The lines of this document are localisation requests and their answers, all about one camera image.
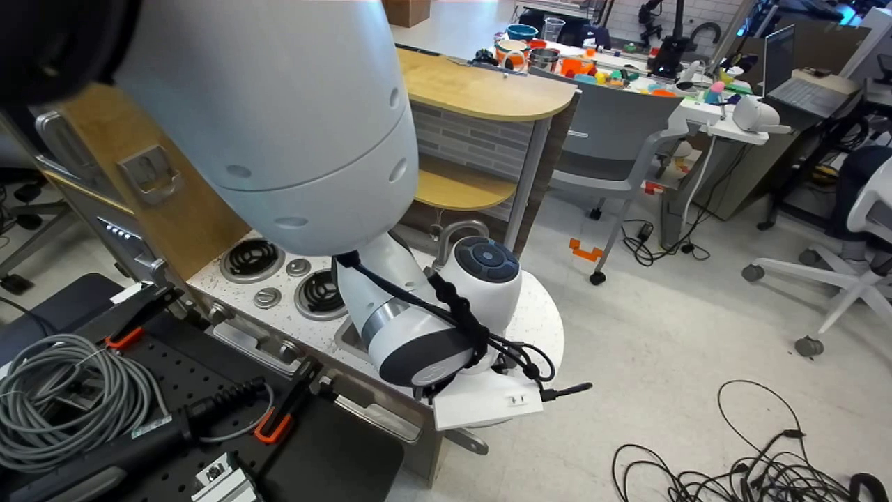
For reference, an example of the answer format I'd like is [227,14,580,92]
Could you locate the front right stove burner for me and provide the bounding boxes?
[297,271,347,320]

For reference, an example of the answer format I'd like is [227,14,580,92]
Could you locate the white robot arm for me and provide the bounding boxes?
[0,0,493,389]

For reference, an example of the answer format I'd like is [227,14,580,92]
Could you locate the orange handled clamp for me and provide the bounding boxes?
[252,359,322,449]
[103,288,180,352]

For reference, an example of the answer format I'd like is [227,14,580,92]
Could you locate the black cables on floor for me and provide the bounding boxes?
[608,377,892,502]

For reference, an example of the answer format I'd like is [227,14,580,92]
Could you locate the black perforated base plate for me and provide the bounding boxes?
[0,272,405,502]

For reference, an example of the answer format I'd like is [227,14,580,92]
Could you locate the cluttered white table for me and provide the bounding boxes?
[471,23,804,253]

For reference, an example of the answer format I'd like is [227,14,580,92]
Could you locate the grey office chair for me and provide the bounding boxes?
[552,84,690,285]

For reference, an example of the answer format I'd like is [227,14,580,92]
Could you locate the front left stove burner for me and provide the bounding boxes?
[220,237,284,285]

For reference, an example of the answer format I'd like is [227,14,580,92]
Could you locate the coiled grey cable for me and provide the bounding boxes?
[0,332,174,476]

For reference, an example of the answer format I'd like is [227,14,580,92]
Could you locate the orange handled clamp right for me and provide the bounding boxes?
[252,359,322,449]

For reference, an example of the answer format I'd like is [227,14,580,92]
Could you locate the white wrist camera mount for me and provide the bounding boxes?
[432,371,543,429]

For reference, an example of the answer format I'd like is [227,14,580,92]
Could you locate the silver toy faucet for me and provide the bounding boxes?
[432,219,490,271]

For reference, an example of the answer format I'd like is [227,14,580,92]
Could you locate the toy kitchen playset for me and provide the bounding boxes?
[0,45,580,486]

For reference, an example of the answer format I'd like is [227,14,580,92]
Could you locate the stove burner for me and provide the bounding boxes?
[297,271,347,320]
[220,237,284,285]

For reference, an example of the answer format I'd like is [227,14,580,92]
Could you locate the white office chair base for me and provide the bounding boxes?
[740,155,892,362]

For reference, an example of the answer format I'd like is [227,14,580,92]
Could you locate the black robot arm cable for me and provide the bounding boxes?
[333,249,594,403]

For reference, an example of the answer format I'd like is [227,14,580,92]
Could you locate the orange handled clamp left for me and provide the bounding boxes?
[103,288,180,352]

